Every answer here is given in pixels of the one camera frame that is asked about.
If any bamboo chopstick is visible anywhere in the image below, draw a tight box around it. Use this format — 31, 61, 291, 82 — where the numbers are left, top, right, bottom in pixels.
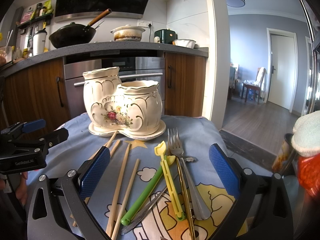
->
105, 143, 131, 237
72, 140, 120, 227
111, 159, 140, 240
69, 129, 118, 221

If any gold metal fork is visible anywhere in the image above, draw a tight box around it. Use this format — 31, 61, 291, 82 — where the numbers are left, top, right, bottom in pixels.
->
177, 158, 196, 240

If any yellow plastic tulip spoon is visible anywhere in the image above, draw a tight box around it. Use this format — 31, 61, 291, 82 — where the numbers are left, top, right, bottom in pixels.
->
154, 141, 185, 221

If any person's left hand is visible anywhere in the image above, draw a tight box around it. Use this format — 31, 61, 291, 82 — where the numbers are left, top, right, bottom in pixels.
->
0, 172, 28, 206

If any silver steel fork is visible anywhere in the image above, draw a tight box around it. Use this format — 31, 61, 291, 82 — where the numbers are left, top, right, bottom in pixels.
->
168, 128, 210, 220

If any orange mesh bag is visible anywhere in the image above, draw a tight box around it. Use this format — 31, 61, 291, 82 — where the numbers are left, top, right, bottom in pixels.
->
298, 154, 319, 202

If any green plastic tulip spoon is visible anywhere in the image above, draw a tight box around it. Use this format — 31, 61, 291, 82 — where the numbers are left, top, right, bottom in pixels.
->
120, 166, 163, 226

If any blue cartoon cushion cloth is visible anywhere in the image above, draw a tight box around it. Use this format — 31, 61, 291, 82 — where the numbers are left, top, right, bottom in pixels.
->
27, 114, 235, 239

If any white fluffy towel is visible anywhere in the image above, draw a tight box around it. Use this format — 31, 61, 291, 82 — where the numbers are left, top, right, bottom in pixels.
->
291, 111, 320, 158

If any silver steel spoon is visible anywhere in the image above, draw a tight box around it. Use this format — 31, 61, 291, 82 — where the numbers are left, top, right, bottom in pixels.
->
120, 155, 198, 235

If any cream floral ceramic utensil holder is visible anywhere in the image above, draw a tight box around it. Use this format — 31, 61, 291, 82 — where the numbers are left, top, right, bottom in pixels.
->
82, 67, 166, 141

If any white thermos mug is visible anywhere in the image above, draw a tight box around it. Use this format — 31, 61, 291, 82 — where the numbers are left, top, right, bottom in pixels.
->
33, 28, 47, 56

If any wooden chair with cloth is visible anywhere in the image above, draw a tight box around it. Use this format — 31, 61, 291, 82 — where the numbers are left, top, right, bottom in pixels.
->
241, 67, 266, 104

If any white interior door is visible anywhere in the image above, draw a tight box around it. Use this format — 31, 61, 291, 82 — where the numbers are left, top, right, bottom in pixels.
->
268, 34, 296, 110

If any stainless steel built-in oven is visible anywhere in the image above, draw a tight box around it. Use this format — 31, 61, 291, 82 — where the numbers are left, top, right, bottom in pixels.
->
63, 56, 166, 119

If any white ceramic casserole pot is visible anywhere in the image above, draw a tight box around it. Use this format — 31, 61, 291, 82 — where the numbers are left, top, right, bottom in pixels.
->
111, 24, 145, 42

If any white fluted bowl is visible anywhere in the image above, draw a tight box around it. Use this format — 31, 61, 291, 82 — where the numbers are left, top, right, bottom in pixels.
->
172, 39, 196, 49

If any green air fryer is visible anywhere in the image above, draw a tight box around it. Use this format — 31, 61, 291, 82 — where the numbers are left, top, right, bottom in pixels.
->
154, 29, 177, 44

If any black wok wooden handle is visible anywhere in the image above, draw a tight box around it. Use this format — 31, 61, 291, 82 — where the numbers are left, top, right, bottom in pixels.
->
49, 9, 112, 49

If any wall spice shelf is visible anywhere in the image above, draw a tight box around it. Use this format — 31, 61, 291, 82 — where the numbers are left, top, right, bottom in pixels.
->
16, 0, 54, 30

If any white wall power socket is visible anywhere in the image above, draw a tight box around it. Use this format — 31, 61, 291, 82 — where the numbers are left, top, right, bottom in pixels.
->
137, 20, 152, 28

